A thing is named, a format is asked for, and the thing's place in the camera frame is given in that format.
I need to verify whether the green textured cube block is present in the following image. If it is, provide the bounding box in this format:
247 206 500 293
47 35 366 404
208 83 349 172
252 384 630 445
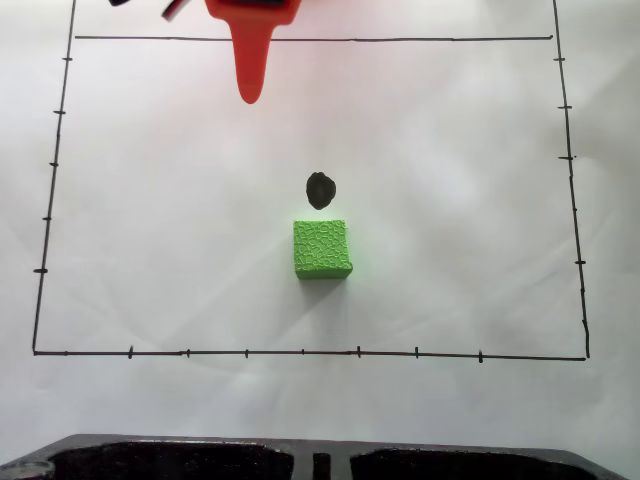
291 218 355 281

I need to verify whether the black dot mark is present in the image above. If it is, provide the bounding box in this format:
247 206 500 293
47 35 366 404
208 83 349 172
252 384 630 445
305 171 338 211

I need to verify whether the white paper sheet with outline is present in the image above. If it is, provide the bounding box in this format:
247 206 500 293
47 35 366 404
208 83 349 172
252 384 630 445
0 0 640 447

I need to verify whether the black metal clamp base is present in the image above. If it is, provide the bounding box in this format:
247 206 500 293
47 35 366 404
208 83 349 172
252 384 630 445
0 433 640 480

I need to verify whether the white red black servo wire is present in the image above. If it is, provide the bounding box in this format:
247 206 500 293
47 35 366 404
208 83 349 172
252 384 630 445
159 0 193 23

